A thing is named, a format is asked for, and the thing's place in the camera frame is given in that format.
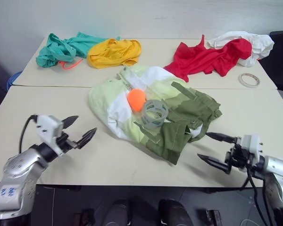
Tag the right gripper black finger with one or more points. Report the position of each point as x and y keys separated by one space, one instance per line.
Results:
x=222 y=137
x=214 y=163

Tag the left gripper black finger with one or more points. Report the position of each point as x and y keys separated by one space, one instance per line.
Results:
x=69 y=122
x=86 y=139

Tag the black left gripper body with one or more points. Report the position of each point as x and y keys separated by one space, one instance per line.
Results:
x=67 y=142

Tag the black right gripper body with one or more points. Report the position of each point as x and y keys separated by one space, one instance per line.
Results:
x=238 y=157

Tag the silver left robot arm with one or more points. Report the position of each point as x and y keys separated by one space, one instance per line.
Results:
x=16 y=174

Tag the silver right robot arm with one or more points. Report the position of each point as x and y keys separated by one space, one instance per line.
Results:
x=278 y=169

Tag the green and white zip jacket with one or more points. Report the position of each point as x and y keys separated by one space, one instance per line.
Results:
x=113 y=99

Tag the beige tape roll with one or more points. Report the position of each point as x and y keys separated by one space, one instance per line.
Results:
x=240 y=80

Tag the clear packing tape roll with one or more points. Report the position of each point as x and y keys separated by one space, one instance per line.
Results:
x=147 y=122

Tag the dark rounded shape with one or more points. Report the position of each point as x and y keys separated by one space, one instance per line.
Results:
x=174 y=213
x=118 y=212

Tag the orange fuzzy ball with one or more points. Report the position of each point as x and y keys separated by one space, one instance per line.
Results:
x=136 y=99

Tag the blue round bin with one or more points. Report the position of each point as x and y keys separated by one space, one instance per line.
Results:
x=13 y=80

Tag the teal garment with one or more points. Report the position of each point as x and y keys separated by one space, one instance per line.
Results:
x=52 y=51

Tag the yellow garment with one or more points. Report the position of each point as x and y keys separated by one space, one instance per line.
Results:
x=108 y=56

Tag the red garment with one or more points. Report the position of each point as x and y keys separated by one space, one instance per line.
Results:
x=202 y=58

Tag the black chair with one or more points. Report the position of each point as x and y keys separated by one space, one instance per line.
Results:
x=281 y=61

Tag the white garment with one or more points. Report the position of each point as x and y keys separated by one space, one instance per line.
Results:
x=261 y=44

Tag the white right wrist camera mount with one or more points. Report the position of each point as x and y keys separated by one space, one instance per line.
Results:
x=250 y=142

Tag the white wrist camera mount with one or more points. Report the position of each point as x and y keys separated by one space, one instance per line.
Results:
x=250 y=142
x=48 y=128

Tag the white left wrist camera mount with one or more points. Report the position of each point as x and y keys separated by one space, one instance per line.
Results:
x=48 y=128

